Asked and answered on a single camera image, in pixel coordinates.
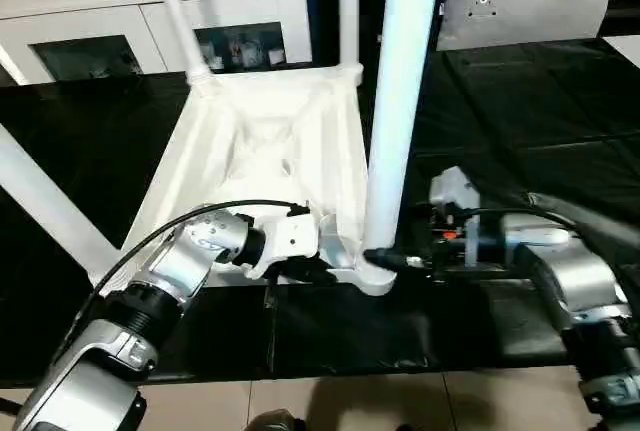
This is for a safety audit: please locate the white plastic table top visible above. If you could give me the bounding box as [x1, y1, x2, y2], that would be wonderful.
[90, 63, 399, 298]

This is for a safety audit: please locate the black work mat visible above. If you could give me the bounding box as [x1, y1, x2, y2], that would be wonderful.
[0, 39, 640, 390]

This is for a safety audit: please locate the grey cushion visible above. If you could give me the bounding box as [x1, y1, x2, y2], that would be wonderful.
[437, 0, 613, 52]

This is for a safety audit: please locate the white flat panel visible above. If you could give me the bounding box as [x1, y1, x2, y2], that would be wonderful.
[603, 36, 640, 68]

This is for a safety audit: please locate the white glass-door cabinet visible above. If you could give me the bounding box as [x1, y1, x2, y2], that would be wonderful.
[0, 0, 313, 82]

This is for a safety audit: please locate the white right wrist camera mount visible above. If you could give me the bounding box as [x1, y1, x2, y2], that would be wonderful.
[428, 166, 483, 230]

